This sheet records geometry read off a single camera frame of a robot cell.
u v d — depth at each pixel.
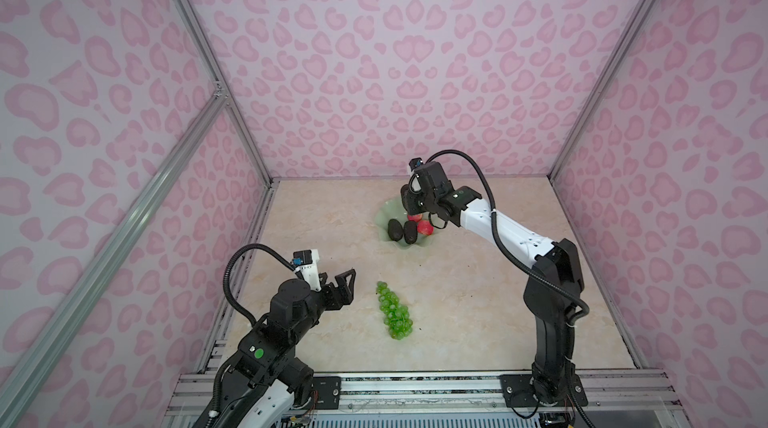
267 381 0.49
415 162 0.78
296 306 0.52
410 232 1.00
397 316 0.81
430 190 0.68
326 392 0.74
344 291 0.64
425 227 0.97
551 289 0.43
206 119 0.83
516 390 0.74
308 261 0.62
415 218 1.02
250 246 0.53
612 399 0.72
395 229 1.00
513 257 0.46
